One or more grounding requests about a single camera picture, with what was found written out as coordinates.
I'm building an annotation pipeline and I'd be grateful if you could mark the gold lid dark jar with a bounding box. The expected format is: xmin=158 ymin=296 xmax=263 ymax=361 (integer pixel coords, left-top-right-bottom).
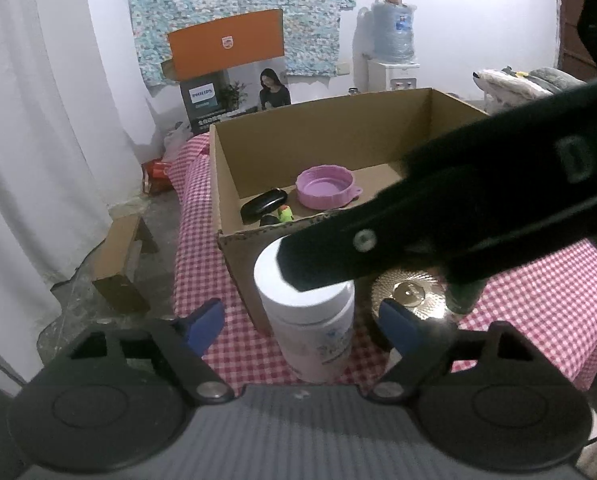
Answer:
xmin=371 ymin=268 xmax=449 ymax=320

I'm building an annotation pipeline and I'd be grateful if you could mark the white supplement bottle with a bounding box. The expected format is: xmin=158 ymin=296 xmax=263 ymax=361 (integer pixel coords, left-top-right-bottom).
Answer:
xmin=253 ymin=240 xmax=356 ymax=384

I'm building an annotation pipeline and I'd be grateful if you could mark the black key fob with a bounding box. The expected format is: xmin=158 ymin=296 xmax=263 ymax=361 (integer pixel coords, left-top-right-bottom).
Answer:
xmin=240 ymin=188 xmax=288 ymax=224

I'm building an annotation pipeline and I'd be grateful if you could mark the small cardboard box on floor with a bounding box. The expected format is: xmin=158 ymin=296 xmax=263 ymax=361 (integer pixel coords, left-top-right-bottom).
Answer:
xmin=92 ymin=214 xmax=158 ymax=315

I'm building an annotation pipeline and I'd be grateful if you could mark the quilted mattress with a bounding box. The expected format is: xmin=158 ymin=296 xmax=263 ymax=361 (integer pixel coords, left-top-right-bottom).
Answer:
xmin=472 ymin=66 xmax=584 ymax=115

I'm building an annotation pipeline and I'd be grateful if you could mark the pink checkered tablecloth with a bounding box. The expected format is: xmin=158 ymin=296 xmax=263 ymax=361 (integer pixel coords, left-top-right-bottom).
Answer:
xmin=167 ymin=134 xmax=597 ymax=390

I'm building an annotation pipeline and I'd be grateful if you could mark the brown cardboard box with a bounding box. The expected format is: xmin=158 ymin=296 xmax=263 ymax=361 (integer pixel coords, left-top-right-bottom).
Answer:
xmin=210 ymin=89 xmax=487 ymax=335

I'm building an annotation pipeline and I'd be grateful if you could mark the white water dispenser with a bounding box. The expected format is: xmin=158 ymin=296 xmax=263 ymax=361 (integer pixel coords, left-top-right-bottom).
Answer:
xmin=366 ymin=58 xmax=420 ymax=92

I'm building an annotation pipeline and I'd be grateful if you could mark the brown wooden door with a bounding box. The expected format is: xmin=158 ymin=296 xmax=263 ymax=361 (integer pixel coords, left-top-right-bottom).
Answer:
xmin=558 ymin=0 xmax=597 ymax=81

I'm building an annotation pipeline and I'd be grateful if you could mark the blue water jug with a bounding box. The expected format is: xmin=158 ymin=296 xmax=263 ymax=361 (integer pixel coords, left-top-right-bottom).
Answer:
xmin=371 ymin=2 xmax=417 ymax=64

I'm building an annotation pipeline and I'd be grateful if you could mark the white curtain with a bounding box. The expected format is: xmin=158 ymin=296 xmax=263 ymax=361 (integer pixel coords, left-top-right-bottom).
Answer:
xmin=0 ymin=0 xmax=142 ymax=394

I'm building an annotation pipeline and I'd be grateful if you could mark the orange Philips box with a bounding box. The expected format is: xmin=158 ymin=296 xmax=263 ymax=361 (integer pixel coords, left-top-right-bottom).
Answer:
xmin=163 ymin=9 xmax=292 ymax=134

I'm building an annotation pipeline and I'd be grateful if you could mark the floral wall cloth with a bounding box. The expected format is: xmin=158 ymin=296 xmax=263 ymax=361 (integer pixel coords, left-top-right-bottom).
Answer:
xmin=128 ymin=0 xmax=356 ymax=88

